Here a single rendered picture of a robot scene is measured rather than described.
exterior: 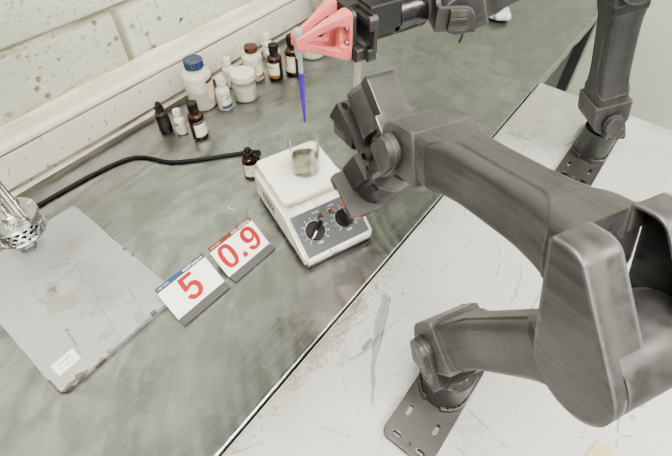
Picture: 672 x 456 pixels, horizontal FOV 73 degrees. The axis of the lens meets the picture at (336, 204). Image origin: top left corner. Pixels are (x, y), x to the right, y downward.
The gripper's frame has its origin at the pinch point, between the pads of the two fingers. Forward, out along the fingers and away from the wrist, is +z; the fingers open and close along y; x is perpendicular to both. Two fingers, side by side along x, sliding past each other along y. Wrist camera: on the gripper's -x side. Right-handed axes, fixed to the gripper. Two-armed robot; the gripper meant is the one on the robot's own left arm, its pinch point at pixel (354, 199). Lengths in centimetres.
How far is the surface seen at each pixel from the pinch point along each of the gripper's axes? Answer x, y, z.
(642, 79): -3, -147, 54
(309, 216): -1.2, 5.5, 7.4
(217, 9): -59, -4, 34
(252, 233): -3.1, 14.3, 12.7
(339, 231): 3.2, 1.9, 7.3
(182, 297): 2.0, 28.5, 10.4
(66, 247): -14.7, 42.5, 21.4
